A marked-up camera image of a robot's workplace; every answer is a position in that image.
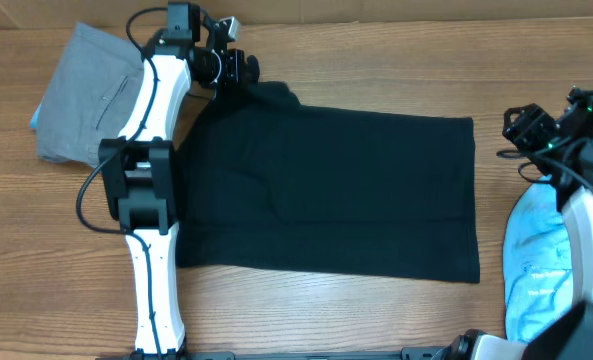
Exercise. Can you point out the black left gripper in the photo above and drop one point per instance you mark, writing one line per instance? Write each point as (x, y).
(237, 59)

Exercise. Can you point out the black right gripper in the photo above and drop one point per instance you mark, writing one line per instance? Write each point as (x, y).
(522, 125)

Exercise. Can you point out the black t-shirt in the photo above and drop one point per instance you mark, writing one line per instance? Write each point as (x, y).
(275, 184)

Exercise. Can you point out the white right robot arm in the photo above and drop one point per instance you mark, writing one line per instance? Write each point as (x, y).
(563, 150)

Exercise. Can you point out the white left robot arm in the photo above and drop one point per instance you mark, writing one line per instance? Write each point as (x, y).
(139, 167)

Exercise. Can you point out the light blue t-shirt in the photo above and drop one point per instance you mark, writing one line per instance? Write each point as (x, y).
(537, 266)

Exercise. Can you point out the grey folded trousers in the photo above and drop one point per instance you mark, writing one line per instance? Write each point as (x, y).
(90, 97)

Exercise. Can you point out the light blue cloth under trousers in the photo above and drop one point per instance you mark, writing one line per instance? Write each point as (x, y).
(34, 120)

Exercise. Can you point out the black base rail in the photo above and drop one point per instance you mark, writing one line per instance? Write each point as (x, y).
(407, 353)

